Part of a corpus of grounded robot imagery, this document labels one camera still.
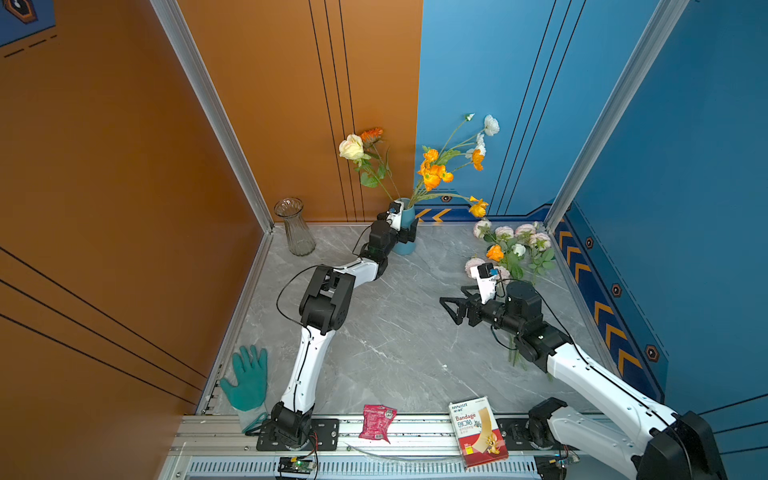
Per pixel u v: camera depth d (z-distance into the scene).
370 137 0.89
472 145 0.88
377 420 0.74
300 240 1.07
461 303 0.67
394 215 0.89
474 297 0.68
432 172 0.81
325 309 0.62
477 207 0.86
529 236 1.12
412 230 0.94
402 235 0.94
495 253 1.06
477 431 0.71
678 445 0.39
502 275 1.00
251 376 0.83
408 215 0.96
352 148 0.78
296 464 0.71
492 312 0.67
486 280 0.68
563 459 0.70
